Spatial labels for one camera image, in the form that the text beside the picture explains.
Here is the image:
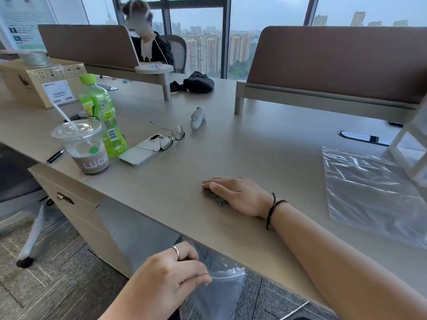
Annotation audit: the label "white printed poster board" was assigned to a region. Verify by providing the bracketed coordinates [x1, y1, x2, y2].
[0, 0, 58, 54]

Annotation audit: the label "grey mesh office chair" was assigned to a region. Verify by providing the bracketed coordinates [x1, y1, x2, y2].
[161, 34, 187, 74]

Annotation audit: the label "pile of small dark pieces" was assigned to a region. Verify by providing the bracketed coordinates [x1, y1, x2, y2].
[201, 188, 231, 208]

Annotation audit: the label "black string wrist band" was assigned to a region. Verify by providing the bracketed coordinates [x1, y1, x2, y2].
[266, 192, 288, 230]

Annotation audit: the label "person's right hand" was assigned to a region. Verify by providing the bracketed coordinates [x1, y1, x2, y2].
[202, 177, 275, 219]

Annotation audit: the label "cardboard box with labels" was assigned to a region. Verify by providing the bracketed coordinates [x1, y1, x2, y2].
[0, 58, 88, 110]

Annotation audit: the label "white smartphone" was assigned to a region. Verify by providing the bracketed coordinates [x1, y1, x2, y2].
[118, 133, 173, 167]

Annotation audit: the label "black pen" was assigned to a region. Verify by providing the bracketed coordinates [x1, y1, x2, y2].
[46, 148, 66, 164]

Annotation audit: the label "clear plastic coffee cup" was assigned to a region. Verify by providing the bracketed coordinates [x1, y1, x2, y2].
[51, 119, 111, 176]

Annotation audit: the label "brown desk divider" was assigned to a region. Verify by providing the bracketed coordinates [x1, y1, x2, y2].
[38, 24, 141, 77]
[234, 26, 427, 124]

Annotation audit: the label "white drinking straw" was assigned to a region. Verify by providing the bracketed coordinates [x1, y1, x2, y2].
[52, 102, 78, 131]

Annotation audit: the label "white handheld controller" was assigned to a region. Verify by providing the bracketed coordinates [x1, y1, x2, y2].
[190, 107, 206, 130]

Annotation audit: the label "white frame box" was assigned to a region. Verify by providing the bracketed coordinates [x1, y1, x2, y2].
[389, 96, 427, 188]

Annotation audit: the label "person's left hand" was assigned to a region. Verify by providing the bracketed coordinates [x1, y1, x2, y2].
[127, 242, 213, 314]

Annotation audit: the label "oval cable grommet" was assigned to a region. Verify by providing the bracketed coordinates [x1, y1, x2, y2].
[338, 130, 391, 147]

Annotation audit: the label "green drink bottle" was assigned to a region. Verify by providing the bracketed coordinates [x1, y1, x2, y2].
[78, 73, 128, 158]

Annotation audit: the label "person's left forearm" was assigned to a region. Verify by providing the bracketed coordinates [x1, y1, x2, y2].
[98, 280, 182, 320]

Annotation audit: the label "beige drawer cabinet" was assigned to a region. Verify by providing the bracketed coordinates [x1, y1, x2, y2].
[28, 162, 135, 278]

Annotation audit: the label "clear zip bag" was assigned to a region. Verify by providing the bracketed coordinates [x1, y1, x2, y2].
[322, 146, 427, 250]
[182, 241, 247, 320]

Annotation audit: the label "round white shelf on post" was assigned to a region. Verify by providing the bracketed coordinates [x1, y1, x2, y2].
[134, 62, 174, 102]

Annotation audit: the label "black pouch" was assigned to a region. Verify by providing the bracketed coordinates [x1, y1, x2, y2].
[169, 71, 215, 94]

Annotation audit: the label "black rimmed glasses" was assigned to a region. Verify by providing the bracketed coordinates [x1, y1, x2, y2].
[149, 121, 185, 152]

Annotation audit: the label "person's right forearm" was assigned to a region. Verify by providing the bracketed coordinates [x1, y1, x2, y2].
[267, 200, 427, 320]

